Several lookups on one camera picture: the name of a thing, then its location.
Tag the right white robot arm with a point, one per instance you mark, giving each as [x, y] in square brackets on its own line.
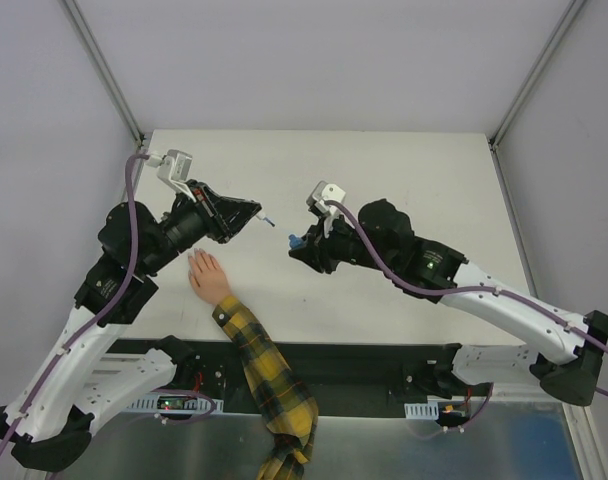
[559, 351]

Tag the blue nail polish bottle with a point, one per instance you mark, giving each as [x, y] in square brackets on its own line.
[295, 242]

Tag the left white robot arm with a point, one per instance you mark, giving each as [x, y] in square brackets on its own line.
[53, 421]

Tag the yellow plaid sleeve forearm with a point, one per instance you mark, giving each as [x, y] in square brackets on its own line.
[284, 401]

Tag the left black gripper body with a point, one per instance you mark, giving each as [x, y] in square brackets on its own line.
[207, 212]

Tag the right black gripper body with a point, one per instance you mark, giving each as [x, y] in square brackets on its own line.
[316, 248]

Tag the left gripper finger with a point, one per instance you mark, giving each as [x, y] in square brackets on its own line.
[223, 202]
[235, 220]

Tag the mannequin hand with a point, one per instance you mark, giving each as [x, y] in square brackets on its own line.
[207, 279]

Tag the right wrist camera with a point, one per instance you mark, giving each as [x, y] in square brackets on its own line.
[319, 199]

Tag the aluminium frame post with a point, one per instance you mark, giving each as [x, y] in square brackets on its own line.
[104, 73]
[568, 19]

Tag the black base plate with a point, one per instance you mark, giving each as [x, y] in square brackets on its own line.
[368, 381]

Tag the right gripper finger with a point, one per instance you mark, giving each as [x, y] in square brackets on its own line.
[311, 257]
[312, 235]

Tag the right white cable duct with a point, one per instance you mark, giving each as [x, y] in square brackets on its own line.
[422, 411]

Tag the left aluminium frame post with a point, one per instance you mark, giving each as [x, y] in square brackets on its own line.
[104, 73]

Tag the right aluminium frame post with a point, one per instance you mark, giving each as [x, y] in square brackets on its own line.
[568, 19]

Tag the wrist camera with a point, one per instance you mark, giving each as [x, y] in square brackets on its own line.
[319, 199]
[173, 166]

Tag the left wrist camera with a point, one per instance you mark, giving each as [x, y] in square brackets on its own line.
[173, 166]

